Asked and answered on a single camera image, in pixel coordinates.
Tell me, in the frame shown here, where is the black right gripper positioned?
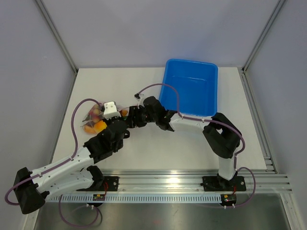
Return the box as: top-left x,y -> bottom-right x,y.
126,106 -> 158,128

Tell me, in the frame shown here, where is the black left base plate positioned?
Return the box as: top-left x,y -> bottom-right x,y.
103,176 -> 119,192

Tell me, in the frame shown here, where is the white slotted cable duct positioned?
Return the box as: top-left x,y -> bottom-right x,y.
61,194 -> 222,204

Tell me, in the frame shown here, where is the aluminium frame post right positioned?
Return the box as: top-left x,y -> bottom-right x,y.
241,0 -> 287,72

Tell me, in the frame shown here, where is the aluminium frame post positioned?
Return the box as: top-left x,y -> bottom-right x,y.
35,0 -> 78,72
241,0 -> 287,72

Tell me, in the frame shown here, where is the aluminium frame post left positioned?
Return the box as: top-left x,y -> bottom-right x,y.
35,0 -> 78,72

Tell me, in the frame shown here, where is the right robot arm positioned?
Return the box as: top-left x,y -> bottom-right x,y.
126,93 -> 244,191

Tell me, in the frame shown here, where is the clear zip top bag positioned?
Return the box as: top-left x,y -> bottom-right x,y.
82,103 -> 129,135

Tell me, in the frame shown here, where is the orange toy fruit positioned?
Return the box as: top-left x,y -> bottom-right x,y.
94,120 -> 107,133

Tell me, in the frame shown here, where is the blue plastic bin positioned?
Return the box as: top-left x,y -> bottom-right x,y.
159,59 -> 218,116

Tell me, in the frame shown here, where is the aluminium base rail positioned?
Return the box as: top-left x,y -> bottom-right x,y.
102,170 -> 293,194

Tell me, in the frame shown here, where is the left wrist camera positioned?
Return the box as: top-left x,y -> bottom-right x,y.
103,101 -> 121,120

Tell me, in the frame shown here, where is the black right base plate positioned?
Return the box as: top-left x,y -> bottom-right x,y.
201,175 -> 247,192

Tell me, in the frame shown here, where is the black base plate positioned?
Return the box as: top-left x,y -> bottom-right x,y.
103,176 -> 119,192
201,175 -> 247,192

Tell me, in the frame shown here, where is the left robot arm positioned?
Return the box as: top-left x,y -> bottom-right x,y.
14,119 -> 130,214

